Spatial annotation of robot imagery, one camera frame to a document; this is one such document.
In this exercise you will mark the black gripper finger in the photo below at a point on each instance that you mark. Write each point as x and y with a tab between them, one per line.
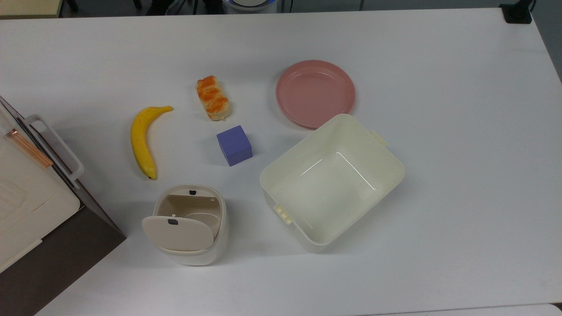
213	5
163	5

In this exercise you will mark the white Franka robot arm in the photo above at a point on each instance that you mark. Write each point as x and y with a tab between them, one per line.
249	4

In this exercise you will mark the beige trash bin with lid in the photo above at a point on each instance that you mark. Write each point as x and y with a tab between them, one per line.
180	235

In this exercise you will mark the orange glazed bread loaf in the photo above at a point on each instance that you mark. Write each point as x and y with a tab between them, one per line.
213	97

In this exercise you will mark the pink plastic plate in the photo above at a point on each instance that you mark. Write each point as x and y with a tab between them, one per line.
314	93

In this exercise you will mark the light wooden side table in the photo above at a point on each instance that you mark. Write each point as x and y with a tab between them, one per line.
26	6

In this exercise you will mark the yellow banana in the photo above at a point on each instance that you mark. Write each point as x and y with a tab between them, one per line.
140	140

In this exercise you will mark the purple cube block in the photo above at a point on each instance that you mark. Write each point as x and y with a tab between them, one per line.
234	145

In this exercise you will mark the orange tape strip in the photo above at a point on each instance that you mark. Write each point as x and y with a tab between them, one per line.
30	149

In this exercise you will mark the open cream plastic tub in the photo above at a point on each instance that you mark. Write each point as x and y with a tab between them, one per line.
333	188

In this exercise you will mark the dark brown wooden box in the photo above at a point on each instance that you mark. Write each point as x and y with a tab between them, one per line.
57	259

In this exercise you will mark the black clamp mount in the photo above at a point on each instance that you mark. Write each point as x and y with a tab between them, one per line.
517	15

